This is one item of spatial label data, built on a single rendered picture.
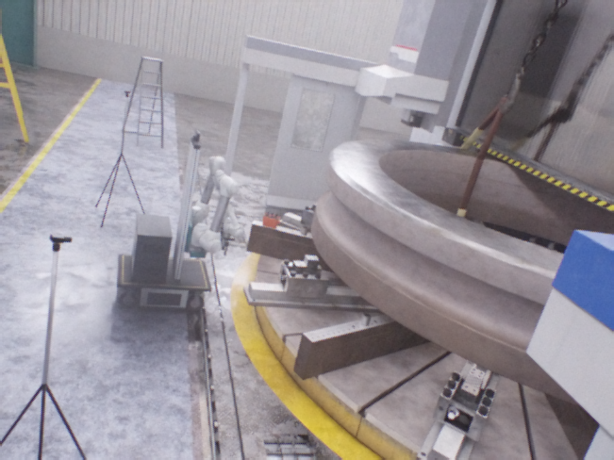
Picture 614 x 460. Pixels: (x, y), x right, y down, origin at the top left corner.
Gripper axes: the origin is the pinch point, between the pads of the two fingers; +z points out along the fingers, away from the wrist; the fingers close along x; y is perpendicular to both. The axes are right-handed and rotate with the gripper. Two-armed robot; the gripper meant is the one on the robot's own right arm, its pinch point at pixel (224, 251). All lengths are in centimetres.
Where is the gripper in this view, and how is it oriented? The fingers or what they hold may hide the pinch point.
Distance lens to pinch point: 586.8
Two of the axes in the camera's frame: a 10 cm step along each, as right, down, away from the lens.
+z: -2.1, 9.2, 3.4
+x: 2.6, 3.9, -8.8
